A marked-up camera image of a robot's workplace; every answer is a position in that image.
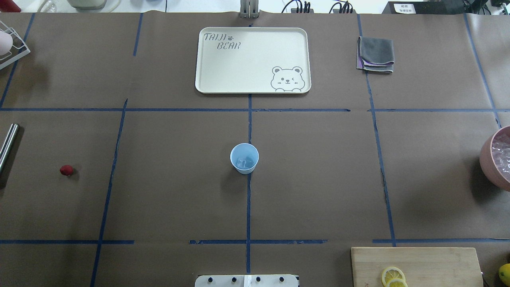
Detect red strawberry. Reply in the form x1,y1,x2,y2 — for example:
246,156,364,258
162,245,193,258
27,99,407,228
59,165,74,176

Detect light blue cup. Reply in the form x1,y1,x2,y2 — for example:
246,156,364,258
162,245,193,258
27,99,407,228
229,142,260,175

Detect pink bowl with ice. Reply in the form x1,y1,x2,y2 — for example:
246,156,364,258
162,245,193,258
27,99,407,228
479,126,510,191

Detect white cup rack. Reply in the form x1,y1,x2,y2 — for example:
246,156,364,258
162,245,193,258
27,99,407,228
0,21,31,70

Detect pink cup on rack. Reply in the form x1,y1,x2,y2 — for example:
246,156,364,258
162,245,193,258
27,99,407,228
0,31,13,56

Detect cream bear tray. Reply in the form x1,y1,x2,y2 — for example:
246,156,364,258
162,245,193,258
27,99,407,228
195,27,312,94

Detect grey folded cloth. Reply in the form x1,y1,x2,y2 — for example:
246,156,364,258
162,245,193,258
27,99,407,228
356,36,395,73

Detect lemon slices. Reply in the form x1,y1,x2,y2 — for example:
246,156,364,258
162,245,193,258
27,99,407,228
381,266,408,287

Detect wooden cutting board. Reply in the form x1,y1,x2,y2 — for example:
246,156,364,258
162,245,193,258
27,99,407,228
350,247,483,287

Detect metal muddler stick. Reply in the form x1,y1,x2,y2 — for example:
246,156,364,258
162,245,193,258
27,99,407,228
0,122,20,173

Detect yellow lemon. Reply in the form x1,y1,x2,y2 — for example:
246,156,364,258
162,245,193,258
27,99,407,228
498,263,510,287

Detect aluminium frame post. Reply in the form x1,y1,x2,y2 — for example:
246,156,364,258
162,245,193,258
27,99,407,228
240,0,260,19

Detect white camera pole base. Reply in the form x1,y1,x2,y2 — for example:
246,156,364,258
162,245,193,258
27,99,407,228
194,274,300,287

